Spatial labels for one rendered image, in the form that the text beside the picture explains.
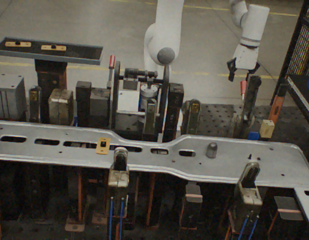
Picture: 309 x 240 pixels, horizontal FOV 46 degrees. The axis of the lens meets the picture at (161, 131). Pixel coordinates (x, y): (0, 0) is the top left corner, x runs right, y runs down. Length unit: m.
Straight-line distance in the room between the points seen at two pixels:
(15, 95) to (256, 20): 0.96
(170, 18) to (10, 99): 0.65
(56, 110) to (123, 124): 0.24
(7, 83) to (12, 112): 0.10
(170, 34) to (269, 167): 0.63
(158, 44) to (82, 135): 0.48
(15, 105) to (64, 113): 0.16
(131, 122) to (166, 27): 0.39
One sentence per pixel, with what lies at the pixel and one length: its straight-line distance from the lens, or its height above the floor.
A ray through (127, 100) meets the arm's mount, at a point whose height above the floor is 0.80.
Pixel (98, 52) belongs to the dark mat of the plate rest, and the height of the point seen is 1.16.
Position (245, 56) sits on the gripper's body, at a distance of 1.60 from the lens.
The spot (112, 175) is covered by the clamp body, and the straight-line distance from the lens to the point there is 0.96.
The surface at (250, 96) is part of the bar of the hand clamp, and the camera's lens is 1.25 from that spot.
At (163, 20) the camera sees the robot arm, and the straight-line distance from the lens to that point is 1.44.
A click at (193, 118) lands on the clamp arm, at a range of 1.25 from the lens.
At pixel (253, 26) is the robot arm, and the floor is 1.26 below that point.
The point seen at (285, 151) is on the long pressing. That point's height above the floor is 1.00.
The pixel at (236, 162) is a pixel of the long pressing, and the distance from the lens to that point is 1.16.
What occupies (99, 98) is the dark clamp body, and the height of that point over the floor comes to 1.08.
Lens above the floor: 1.68
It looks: 34 degrees down
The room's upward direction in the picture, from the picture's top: 8 degrees clockwise
